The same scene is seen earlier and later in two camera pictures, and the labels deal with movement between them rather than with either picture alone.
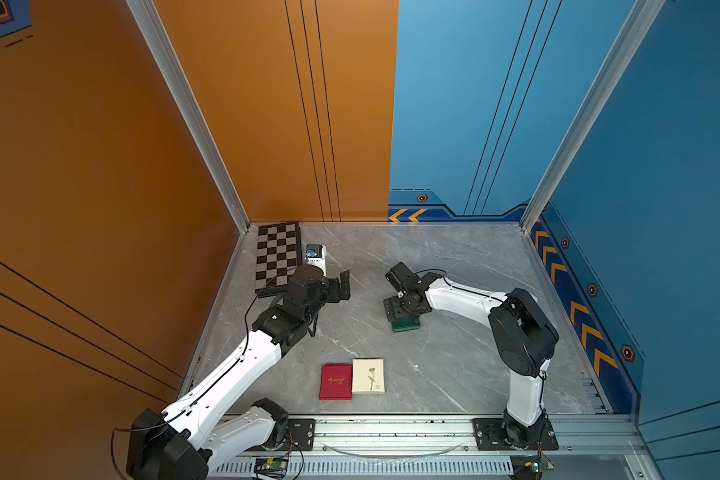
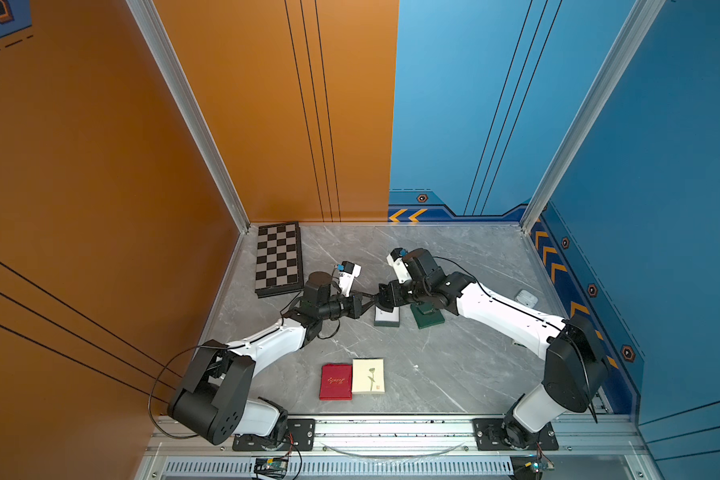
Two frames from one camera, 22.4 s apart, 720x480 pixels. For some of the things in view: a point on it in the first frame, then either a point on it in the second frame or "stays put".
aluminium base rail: x=444 y=447 stays put
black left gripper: x=335 y=295 → x=355 y=307
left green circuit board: x=274 y=467 stays put
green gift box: x=405 y=323 → x=426 y=315
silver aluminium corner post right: x=637 y=26 stays put
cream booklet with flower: x=368 y=375 stays put
